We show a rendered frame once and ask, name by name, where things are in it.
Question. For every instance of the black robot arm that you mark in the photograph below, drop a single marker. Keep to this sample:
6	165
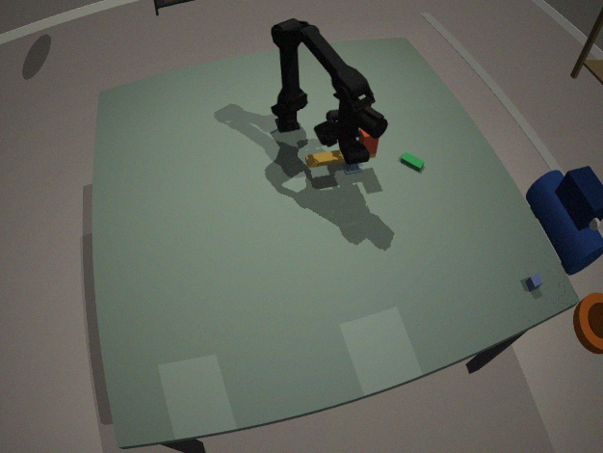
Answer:
348	83

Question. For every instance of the green rectangular block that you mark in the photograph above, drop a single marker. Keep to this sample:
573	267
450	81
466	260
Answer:
412	161

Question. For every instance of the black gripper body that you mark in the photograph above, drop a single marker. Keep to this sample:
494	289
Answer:
355	152

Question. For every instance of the blue triangular wedge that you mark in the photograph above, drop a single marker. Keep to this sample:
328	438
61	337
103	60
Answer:
351	168

